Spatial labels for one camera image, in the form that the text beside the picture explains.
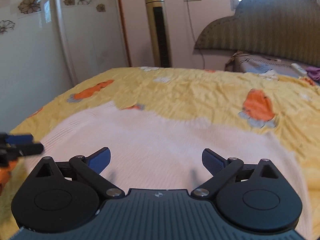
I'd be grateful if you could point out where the pink knit sweater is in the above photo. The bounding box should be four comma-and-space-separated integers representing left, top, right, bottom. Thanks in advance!
24, 101, 313, 240

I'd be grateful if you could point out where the yellow carrot print bedsheet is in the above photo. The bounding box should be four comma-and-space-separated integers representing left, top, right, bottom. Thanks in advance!
12, 67, 319, 239

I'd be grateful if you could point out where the white floral wardrobe door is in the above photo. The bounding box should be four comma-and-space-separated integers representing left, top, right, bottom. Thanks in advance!
1, 0, 127, 132

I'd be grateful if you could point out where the white remote control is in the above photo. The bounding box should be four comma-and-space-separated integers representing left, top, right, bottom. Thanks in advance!
291, 63, 308, 76

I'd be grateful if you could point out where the purple cloth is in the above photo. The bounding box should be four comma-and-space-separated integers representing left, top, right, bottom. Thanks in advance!
305, 66, 320, 82

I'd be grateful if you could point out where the gold tower fan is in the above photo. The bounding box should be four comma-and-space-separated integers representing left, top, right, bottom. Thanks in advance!
145, 0, 172, 68

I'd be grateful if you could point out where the black power cable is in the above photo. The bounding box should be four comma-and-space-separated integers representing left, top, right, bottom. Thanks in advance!
185, 0, 206, 70

